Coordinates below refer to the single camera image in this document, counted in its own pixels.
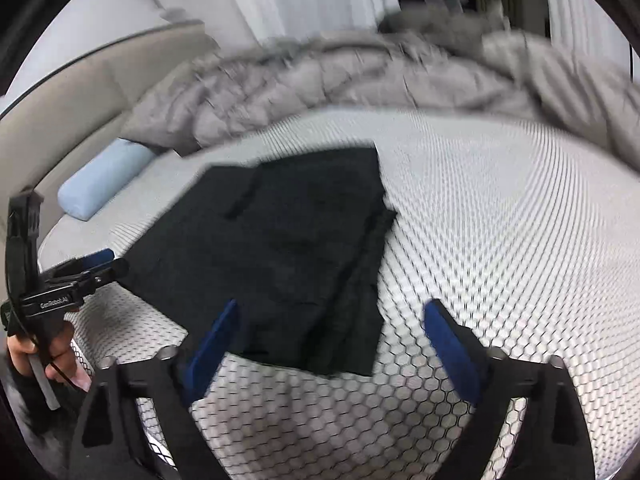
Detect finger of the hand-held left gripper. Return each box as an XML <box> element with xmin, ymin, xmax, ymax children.
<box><xmin>65</xmin><ymin>258</ymin><xmax>130</xmax><ymax>291</ymax></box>
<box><xmin>42</xmin><ymin>248</ymin><xmax>116</xmax><ymax>281</ymax></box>

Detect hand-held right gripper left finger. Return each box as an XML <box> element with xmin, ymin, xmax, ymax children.
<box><xmin>67</xmin><ymin>299</ymin><xmax>241</xmax><ymax>480</ymax></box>

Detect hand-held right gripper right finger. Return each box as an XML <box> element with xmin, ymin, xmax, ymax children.
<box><xmin>422</xmin><ymin>299</ymin><xmax>596</xmax><ymax>480</ymax></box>

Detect black pants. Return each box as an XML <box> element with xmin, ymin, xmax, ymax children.
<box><xmin>120</xmin><ymin>146</ymin><xmax>398</xmax><ymax>378</ymax></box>

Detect person's left hand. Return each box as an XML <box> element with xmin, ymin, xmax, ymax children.
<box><xmin>7</xmin><ymin>320</ymin><xmax>93</xmax><ymax>393</ymax></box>

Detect light blue pillow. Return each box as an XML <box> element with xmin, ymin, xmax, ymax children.
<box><xmin>57</xmin><ymin>139</ymin><xmax>156</xmax><ymax>222</ymax></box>

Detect hexagon patterned mattress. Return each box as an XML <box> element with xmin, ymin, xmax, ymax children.
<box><xmin>37</xmin><ymin>105</ymin><xmax>640</xmax><ymax>480</ymax></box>

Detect beige padded headboard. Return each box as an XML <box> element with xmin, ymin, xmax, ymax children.
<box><xmin>0</xmin><ymin>20</ymin><xmax>221</xmax><ymax>241</ymax></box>

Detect grey duvet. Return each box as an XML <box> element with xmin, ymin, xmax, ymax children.
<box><xmin>120</xmin><ymin>27</ymin><xmax>640</xmax><ymax>181</ymax></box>

